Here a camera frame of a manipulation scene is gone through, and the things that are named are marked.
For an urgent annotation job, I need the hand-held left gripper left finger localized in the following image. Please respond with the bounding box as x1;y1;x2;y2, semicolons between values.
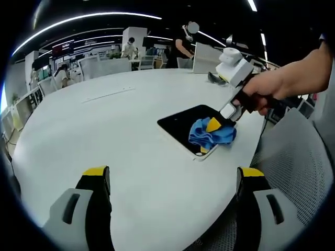
43;165;115;251

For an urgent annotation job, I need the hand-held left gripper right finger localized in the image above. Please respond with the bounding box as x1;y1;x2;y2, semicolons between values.
235;166;306;251

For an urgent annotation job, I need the blue cleaning cloth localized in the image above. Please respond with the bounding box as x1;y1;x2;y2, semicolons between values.
188;117;238;153

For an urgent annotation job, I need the person's right hand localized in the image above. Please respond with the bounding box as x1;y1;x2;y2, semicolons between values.
241;68;291;116

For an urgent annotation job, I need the white desk divider panel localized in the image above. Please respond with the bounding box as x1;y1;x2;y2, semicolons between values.
192;42;227;74

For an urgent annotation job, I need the grey mesh office chair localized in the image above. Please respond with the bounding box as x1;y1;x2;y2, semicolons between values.
189;108;335;251

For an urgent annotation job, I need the white low shelf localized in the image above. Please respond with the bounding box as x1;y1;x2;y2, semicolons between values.
1;86;46;137

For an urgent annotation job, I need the white mesh office chair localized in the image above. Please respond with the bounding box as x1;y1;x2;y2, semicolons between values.
78;56;102;79

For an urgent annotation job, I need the long ceiling light strip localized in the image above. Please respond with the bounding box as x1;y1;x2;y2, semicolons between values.
12;12;163;57

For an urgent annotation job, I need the wall screen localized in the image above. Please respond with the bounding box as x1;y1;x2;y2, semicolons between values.
52;41;75;56

